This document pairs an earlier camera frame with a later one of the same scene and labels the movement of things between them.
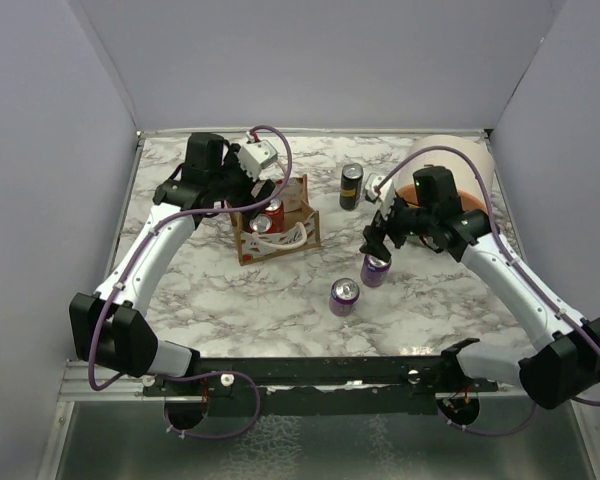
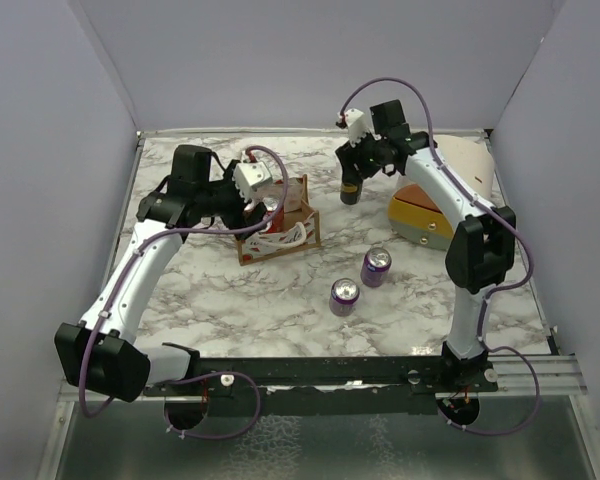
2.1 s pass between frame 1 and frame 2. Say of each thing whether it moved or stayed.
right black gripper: moved
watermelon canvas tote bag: stayed
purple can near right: stayed
